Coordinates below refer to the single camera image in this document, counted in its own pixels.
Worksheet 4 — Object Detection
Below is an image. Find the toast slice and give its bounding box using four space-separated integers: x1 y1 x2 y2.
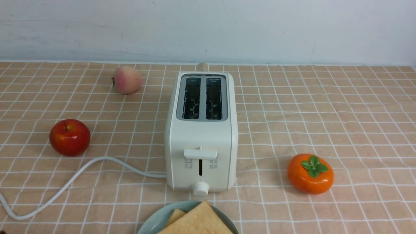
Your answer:
158 200 232 234
165 209 186 228

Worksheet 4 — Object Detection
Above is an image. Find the white two-slot toaster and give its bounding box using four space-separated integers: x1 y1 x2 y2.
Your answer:
164 71 238 197

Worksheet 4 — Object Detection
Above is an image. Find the pink peach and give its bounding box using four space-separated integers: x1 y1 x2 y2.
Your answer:
111 66 144 95

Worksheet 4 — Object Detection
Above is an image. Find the light green plate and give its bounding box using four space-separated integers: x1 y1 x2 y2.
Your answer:
138 201 239 234

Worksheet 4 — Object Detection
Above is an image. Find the orange persimmon with green leaf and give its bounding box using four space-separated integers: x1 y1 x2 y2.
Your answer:
287 153 334 195

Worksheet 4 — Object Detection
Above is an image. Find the red apple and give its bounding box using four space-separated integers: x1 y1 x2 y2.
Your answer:
49 119 91 157

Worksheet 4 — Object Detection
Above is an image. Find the checkered beige tablecloth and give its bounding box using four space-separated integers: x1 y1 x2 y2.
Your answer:
0 62 416 234

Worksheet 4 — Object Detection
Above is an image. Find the white power cable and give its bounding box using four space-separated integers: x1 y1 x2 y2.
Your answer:
0 156 167 220

